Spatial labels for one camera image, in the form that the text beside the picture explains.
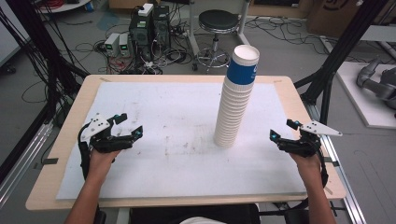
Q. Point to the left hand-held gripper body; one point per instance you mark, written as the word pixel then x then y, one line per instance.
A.
pixel 107 143

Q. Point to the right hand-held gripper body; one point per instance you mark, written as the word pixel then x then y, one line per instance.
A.
pixel 303 146

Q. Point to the stack of white cups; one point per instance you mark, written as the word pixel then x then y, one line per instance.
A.
pixel 229 124

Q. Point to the person's left hand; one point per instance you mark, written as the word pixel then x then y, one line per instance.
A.
pixel 102 161

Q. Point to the person's right hand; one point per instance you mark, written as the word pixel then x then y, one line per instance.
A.
pixel 309 166

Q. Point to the black tape piece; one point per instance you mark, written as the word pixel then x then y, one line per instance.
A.
pixel 332 161
pixel 50 161

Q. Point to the white foam mat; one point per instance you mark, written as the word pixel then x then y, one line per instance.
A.
pixel 174 118

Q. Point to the tan strip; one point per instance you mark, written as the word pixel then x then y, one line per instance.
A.
pixel 329 190

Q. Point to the white floor board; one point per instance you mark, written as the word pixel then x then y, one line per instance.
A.
pixel 358 102

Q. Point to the grey power supply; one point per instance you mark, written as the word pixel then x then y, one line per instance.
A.
pixel 124 45
pixel 111 43

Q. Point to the person's dark trousers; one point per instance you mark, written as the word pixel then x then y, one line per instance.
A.
pixel 162 214

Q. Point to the black computer tower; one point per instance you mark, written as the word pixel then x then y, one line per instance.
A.
pixel 141 35
pixel 162 26

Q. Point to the person's white shirt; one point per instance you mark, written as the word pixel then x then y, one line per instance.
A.
pixel 202 221

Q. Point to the white box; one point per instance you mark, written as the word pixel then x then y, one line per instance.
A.
pixel 145 10

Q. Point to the cardboard box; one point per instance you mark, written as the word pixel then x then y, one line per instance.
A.
pixel 333 15

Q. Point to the grey tabletop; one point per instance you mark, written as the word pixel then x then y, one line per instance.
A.
pixel 378 33

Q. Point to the round white table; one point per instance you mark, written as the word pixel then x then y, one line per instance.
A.
pixel 62 6

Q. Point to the black round stool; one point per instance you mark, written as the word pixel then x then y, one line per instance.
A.
pixel 218 20

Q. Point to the aluminium rail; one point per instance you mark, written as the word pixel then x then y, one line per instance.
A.
pixel 21 168
pixel 348 193

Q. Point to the black metal frame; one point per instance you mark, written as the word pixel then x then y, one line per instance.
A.
pixel 339 53

